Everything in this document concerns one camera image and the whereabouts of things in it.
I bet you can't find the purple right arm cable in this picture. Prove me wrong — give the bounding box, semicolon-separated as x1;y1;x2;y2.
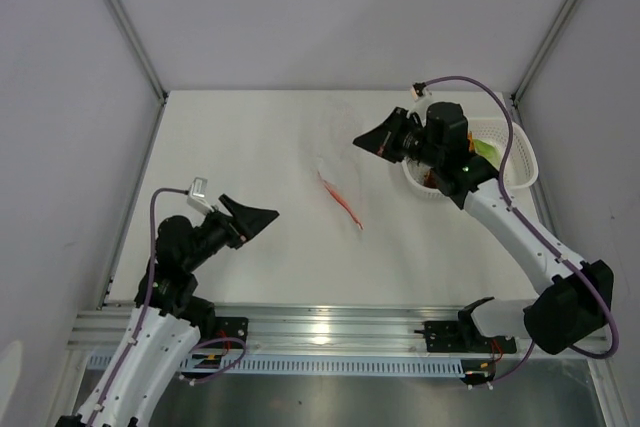
422;75;621;391

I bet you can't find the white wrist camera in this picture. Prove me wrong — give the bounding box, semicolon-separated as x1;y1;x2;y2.
187;177;218;215
410;82;433;115

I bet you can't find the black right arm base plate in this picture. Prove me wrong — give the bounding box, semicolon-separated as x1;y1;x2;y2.
415;320;517;354

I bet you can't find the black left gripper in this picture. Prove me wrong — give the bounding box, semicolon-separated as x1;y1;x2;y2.
183;194;278;272

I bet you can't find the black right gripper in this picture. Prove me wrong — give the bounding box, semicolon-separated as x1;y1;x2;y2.
353;108;443;169

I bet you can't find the right back frame post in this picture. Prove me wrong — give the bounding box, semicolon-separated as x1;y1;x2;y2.
510;0;583;109

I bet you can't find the frame post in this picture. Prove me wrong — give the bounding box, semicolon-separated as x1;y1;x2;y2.
510;0;583;109
103;0;168;103

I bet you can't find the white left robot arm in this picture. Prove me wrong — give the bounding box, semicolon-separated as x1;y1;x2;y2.
57;195;279;426

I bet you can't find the aluminium frame rail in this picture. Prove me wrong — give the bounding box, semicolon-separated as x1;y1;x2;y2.
66;303;459;357

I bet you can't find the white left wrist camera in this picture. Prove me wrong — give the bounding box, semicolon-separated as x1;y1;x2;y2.
187;177;218;215

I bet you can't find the white slotted cable duct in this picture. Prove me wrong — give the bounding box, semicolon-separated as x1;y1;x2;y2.
87;354;464;377

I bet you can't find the left back frame post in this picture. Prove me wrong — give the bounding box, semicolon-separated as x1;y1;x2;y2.
103;0;168;103

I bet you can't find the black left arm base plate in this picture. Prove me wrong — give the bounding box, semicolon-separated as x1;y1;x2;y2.
213;316;249;351

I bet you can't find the clear zip bag orange zipper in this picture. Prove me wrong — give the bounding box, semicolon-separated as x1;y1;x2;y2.
298;95;369;239

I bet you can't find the dark red toy apple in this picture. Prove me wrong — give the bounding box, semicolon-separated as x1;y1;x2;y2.
423;170;437;189

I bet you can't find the toy pineapple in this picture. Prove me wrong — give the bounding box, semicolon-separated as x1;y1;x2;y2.
467;131;475;153

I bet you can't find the white plastic basket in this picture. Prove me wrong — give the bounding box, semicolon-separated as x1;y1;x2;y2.
401;117;539;199

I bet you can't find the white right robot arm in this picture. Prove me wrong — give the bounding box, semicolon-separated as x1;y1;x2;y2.
353;102;614;355

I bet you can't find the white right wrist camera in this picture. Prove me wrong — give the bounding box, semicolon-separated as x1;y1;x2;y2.
410;82;433;115

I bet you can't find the green toy cabbage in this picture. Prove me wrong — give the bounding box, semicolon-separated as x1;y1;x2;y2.
473;139;502;170

